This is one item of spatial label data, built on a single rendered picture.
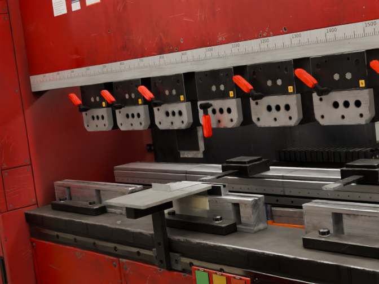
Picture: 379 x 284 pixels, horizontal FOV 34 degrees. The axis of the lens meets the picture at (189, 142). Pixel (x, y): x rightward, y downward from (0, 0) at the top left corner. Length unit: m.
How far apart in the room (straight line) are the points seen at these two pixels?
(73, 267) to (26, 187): 0.42
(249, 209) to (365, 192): 0.33
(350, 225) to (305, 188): 0.41
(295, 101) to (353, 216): 0.31
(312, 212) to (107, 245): 0.78
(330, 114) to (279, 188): 0.55
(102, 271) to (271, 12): 1.07
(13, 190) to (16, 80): 0.43
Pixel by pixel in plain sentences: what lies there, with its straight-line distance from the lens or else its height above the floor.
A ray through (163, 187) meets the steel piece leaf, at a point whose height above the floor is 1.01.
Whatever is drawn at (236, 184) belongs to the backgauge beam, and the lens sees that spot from 2.10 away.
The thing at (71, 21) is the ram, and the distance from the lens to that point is 2.25.
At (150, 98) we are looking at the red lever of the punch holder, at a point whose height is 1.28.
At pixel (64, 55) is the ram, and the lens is 2.31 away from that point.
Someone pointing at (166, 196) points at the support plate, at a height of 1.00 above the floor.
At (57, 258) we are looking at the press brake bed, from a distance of 2.39.
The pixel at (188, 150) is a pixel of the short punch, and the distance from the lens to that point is 1.87.
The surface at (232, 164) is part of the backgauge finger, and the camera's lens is 2.03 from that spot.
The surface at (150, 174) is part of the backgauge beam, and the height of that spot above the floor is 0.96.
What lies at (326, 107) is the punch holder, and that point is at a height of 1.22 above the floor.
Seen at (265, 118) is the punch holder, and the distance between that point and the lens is 1.60.
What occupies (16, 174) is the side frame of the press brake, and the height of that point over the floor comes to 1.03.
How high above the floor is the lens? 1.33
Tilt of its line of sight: 6 degrees down
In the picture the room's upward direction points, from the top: 7 degrees counter-clockwise
